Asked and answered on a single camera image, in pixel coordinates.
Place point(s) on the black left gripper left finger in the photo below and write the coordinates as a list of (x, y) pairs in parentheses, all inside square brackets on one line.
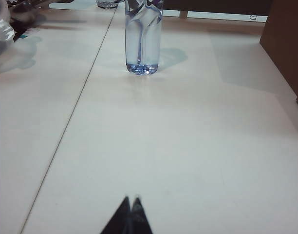
[(119, 219)]

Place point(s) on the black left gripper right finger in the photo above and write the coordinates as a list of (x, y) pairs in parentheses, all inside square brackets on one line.
[(139, 219)]

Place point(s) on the clear plastic water bottle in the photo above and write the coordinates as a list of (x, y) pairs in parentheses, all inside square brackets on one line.
[(143, 39)]

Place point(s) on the clear glass mug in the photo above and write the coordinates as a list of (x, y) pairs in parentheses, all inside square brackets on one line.
[(106, 3)]

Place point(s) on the wide brown desk partition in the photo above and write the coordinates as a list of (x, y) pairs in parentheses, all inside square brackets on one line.
[(212, 5)]

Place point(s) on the brown cardboard box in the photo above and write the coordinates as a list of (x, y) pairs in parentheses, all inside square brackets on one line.
[(285, 36)]

